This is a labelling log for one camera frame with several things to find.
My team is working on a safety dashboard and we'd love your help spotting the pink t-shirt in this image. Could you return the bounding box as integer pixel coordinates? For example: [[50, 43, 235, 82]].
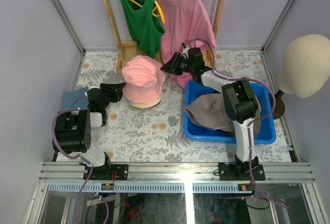
[[146, 0, 217, 90]]

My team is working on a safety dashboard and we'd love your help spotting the khaki hat in bin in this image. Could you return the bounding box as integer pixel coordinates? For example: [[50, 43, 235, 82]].
[[224, 98, 262, 137]]

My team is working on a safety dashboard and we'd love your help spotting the pink bucket hat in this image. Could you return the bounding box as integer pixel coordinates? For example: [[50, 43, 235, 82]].
[[122, 55, 166, 105]]

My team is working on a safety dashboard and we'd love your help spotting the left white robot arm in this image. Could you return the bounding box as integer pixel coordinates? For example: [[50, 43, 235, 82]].
[[52, 83, 128, 181]]

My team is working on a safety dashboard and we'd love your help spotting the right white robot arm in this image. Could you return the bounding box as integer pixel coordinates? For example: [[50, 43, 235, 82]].
[[161, 47, 263, 181]]

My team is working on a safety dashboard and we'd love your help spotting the aluminium rail base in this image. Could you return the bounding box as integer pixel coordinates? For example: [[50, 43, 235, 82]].
[[38, 161, 317, 194]]

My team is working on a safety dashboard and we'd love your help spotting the folded blue cloth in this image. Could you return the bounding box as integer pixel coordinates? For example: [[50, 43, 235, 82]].
[[62, 87, 89, 111]]

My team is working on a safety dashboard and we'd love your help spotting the wooden clothes rack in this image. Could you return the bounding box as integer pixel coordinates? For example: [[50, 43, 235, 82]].
[[102, 0, 225, 74]]

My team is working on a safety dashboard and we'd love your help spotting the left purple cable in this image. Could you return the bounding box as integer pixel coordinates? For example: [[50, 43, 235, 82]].
[[51, 92, 93, 224]]

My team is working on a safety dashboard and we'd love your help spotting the grey bucket hat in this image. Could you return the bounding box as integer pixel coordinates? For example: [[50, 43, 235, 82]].
[[184, 94, 234, 132]]

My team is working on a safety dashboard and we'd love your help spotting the green tank top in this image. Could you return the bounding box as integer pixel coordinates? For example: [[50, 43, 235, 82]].
[[120, 0, 165, 58]]

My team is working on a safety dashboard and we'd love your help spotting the peach bucket hat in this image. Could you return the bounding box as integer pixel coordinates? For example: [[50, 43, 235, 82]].
[[128, 95, 162, 109]]

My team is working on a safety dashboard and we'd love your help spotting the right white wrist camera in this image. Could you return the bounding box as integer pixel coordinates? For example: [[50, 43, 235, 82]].
[[181, 42, 190, 59]]

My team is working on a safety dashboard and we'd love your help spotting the blue plastic bin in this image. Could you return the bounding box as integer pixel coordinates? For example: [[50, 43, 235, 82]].
[[184, 80, 276, 145]]

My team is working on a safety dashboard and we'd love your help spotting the beige mannequin head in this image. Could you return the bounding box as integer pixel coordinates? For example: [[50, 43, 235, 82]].
[[273, 34, 329, 119]]

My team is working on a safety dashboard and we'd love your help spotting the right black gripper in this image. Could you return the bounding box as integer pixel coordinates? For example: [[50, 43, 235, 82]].
[[160, 53, 194, 77]]

